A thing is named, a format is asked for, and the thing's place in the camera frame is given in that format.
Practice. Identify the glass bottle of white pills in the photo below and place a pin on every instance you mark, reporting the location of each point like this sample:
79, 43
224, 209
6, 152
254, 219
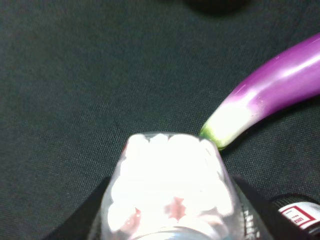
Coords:
169, 186

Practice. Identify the black table cloth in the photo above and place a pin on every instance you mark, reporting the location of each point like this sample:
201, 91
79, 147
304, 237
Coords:
78, 77

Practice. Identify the purple toy eggplant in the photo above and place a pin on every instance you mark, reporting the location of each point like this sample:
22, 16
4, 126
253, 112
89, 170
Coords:
288, 78

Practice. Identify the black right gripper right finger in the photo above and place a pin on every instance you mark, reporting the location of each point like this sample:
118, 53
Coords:
262, 220

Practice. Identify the black mesh pen holder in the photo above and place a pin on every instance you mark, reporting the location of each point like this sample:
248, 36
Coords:
300, 209

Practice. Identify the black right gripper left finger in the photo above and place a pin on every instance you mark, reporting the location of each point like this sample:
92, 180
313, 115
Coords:
72, 217

